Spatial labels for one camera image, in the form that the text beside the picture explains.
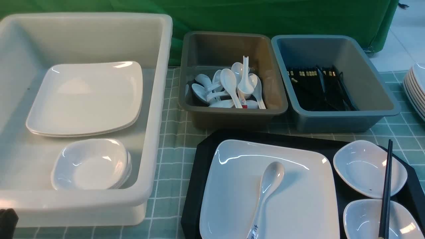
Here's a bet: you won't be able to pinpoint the green fabric backdrop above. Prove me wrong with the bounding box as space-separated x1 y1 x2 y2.
1 0 399 65

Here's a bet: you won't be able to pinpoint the stacked white small bowls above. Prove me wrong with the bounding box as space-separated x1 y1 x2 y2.
50 138 132 190

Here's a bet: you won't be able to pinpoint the black chopstick pair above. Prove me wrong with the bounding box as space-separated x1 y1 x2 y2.
378 139 393 239

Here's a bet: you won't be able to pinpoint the pile of black chopsticks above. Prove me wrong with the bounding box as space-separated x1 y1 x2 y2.
286 65 359 112

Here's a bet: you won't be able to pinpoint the stack of cream plates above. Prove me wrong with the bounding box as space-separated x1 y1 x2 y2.
403 62 425 120

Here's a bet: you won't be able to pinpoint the pile of white spoons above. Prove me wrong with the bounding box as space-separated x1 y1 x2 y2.
185 56 267 110

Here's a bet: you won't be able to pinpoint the large white square plate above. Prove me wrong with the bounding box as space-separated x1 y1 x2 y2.
199 139 340 239

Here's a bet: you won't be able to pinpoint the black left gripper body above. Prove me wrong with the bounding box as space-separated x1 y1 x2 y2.
0 208 19 239

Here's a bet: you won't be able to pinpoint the blue-grey plastic chopstick bin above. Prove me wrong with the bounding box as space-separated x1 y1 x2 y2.
271 35 400 133

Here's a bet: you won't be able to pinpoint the white ceramic soup spoon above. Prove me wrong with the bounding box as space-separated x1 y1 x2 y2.
247 161 285 239

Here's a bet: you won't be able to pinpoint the grey-brown plastic spoon bin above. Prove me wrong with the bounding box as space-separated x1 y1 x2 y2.
179 31 289 130

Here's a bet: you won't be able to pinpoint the stacked white square plates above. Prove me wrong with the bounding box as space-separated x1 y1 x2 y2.
26 61 143 137

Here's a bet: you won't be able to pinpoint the white small bowl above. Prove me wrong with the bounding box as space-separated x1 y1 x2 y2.
333 140 387 199
343 199 424 239

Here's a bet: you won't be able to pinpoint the large white plastic tub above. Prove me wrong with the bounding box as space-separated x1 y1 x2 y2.
1 12 173 227

